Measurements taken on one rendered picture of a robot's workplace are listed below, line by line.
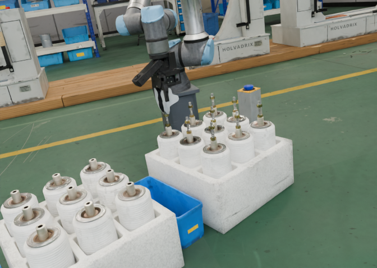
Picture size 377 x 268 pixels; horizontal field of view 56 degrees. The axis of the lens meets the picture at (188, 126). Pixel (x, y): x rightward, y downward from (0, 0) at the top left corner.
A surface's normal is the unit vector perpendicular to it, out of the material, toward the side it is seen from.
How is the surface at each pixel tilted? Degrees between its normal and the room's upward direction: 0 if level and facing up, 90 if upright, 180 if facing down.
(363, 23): 90
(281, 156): 90
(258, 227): 0
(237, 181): 90
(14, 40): 90
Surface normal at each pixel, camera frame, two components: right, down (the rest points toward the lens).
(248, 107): -0.75, 0.33
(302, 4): 0.29, 0.30
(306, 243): -0.14, -0.93
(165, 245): 0.62, 0.19
